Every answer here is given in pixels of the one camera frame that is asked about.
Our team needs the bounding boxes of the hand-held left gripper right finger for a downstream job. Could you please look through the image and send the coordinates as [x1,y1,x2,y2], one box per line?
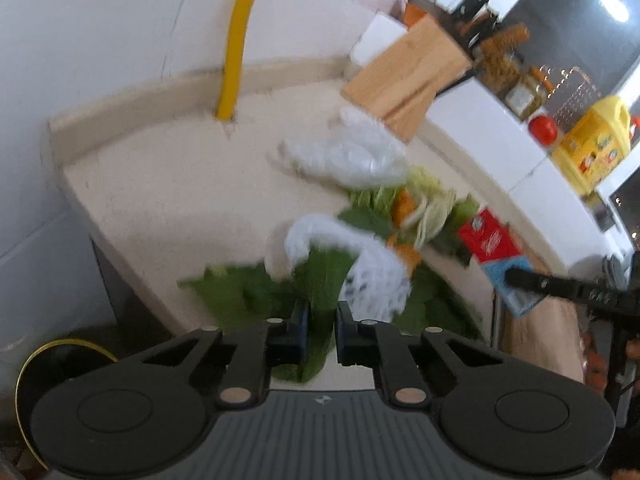
[336,301,504,408]

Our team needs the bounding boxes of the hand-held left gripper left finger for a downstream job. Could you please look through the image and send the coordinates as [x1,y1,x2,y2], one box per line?
[141,301,310,408]

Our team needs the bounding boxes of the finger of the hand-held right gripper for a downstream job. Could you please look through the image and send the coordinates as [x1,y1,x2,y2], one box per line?
[505,267,596,305]

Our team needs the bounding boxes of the white foam fruit net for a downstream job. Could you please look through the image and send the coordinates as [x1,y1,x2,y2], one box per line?
[284,214,414,322]

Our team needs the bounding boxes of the large jagged green leaf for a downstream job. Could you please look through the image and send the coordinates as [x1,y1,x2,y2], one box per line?
[178,249,362,385]

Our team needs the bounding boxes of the red and blue carton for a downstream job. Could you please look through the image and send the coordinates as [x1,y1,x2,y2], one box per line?
[457,210,547,317]

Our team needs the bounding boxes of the dark green round leaf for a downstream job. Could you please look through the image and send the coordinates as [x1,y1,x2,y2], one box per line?
[339,207,396,241]
[395,260,485,341]

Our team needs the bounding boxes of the pale cabbage leaf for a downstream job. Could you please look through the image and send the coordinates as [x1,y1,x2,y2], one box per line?
[404,167,460,250]

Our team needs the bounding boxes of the clear bubble wrap bag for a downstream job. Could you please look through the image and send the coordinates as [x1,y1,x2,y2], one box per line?
[267,106,410,190]

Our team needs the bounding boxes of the black trash bin gold rim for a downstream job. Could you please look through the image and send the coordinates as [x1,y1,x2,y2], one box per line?
[14,327,123,473]

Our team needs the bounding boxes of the wooden cutting board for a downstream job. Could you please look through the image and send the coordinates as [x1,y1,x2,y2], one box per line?
[509,260,587,386]

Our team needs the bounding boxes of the light green cabbage strips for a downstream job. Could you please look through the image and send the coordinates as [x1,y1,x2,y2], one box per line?
[347,185,401,211]

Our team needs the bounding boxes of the yellow plastic bottle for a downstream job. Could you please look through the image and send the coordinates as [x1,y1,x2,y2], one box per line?
[549,95,633,197]

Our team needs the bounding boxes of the red tomato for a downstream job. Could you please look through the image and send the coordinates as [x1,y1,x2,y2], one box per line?
[528,115,559,147]

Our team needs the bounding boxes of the glass jar of pickles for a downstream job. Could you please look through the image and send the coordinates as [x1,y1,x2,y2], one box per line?
[504,66,551,122]

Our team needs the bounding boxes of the wooden knife block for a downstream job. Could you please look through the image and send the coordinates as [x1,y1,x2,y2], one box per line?
[341,14,474,142]

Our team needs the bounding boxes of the yellow pipe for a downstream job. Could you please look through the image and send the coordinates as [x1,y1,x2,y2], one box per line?
[214,0,274,122]

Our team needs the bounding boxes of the metal bowl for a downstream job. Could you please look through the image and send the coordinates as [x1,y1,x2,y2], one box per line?
[405,0,453,18]

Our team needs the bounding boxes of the metal wire rack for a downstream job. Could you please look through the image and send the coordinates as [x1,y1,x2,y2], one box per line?
[542,65,601,133]

